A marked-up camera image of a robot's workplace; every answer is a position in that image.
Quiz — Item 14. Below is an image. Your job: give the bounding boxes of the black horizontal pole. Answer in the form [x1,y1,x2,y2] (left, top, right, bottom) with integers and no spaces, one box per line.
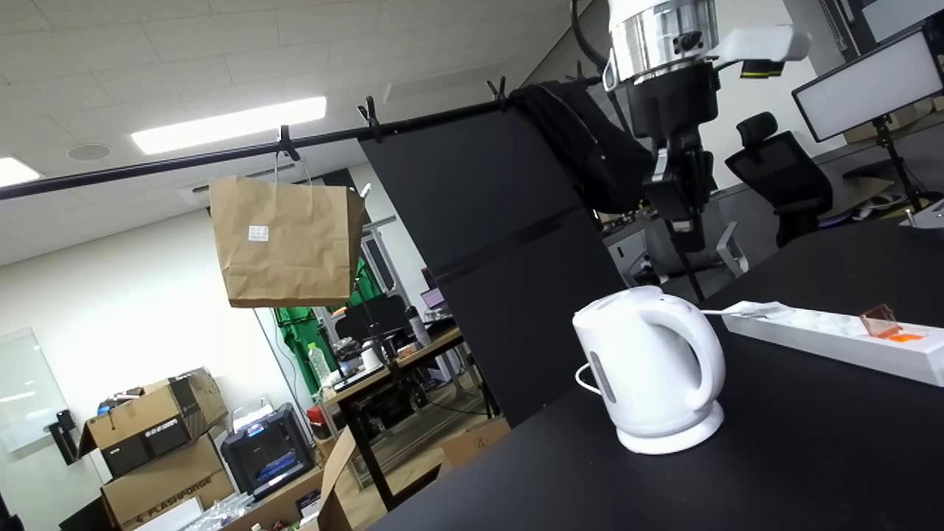
[0,82,592,204]

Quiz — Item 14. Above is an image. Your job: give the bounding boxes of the plain cardboard box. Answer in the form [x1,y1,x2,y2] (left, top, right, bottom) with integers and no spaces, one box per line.
[101,433,240,527]

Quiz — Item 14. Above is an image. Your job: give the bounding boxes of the black backdrop board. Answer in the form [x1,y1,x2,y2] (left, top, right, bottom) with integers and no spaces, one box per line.
[356,100,628,431]

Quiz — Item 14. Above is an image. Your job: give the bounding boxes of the black office chair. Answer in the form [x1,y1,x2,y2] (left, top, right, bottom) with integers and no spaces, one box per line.
[722,110,837,247]

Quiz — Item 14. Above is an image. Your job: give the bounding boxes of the small computer monitor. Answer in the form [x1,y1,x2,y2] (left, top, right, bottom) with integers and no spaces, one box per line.
[859,0,944,48]

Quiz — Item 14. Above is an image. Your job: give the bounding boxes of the rectangular ceiling light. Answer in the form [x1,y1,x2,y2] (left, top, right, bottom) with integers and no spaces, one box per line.
[131,95,330,160]
[0,154,45,190]

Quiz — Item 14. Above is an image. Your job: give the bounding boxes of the black spring clamp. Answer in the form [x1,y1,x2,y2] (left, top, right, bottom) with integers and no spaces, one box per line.
[355,95,387,142]
[275,120,303,166]
[483,73,511,113]

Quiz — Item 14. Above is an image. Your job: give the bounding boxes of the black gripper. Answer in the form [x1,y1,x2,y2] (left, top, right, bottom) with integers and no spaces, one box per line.
[625,61,722,212]

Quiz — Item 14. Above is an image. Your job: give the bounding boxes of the cardboard box with black side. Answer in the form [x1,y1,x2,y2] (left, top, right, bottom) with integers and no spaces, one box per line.
[87,365,230,482]

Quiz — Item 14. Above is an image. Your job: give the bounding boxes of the white power strip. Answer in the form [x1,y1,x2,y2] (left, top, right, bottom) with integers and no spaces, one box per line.
[719,297,944,390]

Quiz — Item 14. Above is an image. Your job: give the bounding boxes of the large computer monitor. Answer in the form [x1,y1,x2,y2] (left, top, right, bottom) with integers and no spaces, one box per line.
[792,27,944,145]

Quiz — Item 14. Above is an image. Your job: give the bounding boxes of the wooden desk black legs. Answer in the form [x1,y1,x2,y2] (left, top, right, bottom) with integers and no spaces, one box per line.
[327,327,497,510]

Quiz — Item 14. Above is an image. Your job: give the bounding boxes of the black 3D printer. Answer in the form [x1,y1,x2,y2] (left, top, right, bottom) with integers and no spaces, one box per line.
[219,406,320,499]

